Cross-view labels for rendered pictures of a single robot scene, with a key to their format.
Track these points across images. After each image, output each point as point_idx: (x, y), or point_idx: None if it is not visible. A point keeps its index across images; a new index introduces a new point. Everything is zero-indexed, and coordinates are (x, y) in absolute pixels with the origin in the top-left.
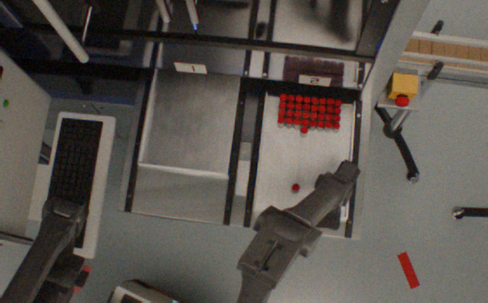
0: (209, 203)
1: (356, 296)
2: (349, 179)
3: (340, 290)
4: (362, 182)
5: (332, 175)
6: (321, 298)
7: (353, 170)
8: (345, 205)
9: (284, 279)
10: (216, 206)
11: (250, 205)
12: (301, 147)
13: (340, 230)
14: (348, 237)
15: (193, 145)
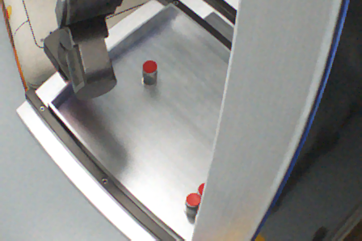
0: None
1: (10, 239)
2: (78, 46)
3: (28, 233)
4: (77, 178)
5: None
6: (34, 211)
7: (86, 62)
8: (56, 7)
9: (83, 197)
10: None
11: (179, 8)
12: (208, 141)
13: (44, 95)
14: (28, 90)
15: None
